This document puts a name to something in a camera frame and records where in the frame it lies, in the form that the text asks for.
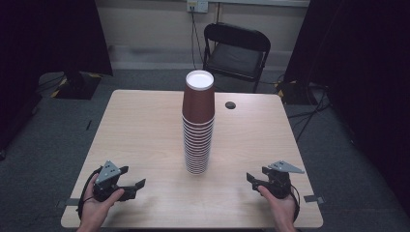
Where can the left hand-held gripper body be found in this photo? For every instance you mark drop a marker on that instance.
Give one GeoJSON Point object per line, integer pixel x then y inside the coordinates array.
{"type": "Point", "coordinates": [108, 174]}

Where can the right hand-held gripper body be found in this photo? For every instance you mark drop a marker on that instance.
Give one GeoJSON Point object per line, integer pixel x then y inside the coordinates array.
{"type": "Point", "coordinates": [278, 182]}

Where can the stack of brown paper cups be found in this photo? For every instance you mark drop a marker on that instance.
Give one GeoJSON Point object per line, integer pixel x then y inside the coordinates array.
{"type": "Point", "coordinates": [198, 106]}

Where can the person's right hand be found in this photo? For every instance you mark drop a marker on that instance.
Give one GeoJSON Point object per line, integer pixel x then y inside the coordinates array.
{"type": "Point", "coordinates": [282, 209]}

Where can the person's left hand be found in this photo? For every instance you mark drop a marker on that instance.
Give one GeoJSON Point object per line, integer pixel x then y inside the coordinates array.
{"type": "Point", "coordinates": [93, 211]}

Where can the grey tape strip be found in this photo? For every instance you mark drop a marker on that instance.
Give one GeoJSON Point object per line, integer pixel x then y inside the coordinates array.
{"type": "Point", "coordinates": [69, 202]}
{"type": "Point", "coordinates": [314, 199]}

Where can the black round table grommet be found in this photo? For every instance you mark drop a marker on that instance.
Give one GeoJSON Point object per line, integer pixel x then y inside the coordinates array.
{"type": "Point", "coordinates": [230, 105]}

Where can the stand base with yellow tape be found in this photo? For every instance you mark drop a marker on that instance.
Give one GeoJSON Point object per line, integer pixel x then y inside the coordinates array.
{"type": "Point", "coordinates": [77, 85]}
{"type": "Point", "coordinates": [291, 93]}

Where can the black folding chair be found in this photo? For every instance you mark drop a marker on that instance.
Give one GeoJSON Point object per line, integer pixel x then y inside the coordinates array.
{"type": "Point", "coordinates": [237, 54]}

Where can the dark curtain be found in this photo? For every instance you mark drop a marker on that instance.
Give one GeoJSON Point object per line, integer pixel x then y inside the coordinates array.
{"type": "Point", "coordinates": [364, 64]}
{"type": "Point", "coordinates": [48, 38]}

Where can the white wall socket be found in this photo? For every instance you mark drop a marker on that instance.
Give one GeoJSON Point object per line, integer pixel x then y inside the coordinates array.
{"type": "Point", "coordinates": [197, 5]}

